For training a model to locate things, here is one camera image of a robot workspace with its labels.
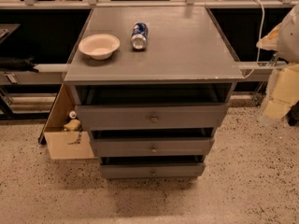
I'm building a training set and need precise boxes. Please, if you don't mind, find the grey bottom drawer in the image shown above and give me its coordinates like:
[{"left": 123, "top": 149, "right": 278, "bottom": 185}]
[{"left": 101, "top": 163, "right": 205, "bottom": 179}]

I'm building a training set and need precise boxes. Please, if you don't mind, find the grey drawer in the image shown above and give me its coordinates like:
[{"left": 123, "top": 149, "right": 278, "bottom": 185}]
[
  {"left": 75, "top": 105, "right": 228, "bottom": 131},
  {"left": 101, "top": 163, "right": 205, "bottom": 179},
  {"left": 91, "top": 137, "right": 215, "bottom": 157}
]

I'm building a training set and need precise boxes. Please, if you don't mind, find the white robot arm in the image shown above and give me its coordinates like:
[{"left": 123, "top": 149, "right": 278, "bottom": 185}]
[{"left": 256, "top": 4, "right": 299, "bottom": 63}]

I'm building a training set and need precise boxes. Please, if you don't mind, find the grey drawer cabinet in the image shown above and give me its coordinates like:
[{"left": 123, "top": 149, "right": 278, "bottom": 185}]
[{"left": 64, "top": 7, "right": 242, "bottom": 166}]

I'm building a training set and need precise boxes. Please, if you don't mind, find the grey top drawer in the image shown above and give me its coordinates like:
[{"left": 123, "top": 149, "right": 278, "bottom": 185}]
[{"left": 75, "top": 105, "right": 228, "bottom": 131}]

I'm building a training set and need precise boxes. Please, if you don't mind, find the grey middle drawer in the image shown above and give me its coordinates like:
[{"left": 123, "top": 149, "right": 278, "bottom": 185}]
[{"left": 91, "top": 137, "right": 215, "bottom": 157}]

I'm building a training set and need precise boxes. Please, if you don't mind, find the open cardboard box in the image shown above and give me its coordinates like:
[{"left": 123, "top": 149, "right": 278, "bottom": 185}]
[{"left": 42, "top": 84, "right": 94, "bottom": 160}]

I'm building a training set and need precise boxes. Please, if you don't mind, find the blue soda can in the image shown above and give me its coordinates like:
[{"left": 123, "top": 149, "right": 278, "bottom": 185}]
[{"left": 131, "top": 22, "right": 148, "bottom": 50}]

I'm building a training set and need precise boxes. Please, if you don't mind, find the white bottle in box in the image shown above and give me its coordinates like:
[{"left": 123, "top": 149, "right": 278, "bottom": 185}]
[{"left": 69, "top": 111, "right": 77, "bottom": 119}]

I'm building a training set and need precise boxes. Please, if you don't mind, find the yellow item in box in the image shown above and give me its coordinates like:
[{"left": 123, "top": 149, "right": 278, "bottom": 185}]
[{"left": 64, "top": 119, "right": 81, "bottom": 132}]

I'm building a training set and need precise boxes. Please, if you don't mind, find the black cloth on shelf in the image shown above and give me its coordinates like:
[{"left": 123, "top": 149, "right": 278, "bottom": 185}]
[{"left": 0, "top": 57, "right": 38, "bottom": 73}]

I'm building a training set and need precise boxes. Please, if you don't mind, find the grey metal rail frame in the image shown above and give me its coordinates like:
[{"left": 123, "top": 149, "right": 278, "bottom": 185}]
[{"left": 0, "top": 0, "right": 299, "bottom": 110}]

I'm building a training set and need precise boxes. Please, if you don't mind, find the white cable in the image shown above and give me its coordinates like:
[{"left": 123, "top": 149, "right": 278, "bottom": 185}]
[{"left": 243, "top": 0, "right": 266, "bottom": 79}]

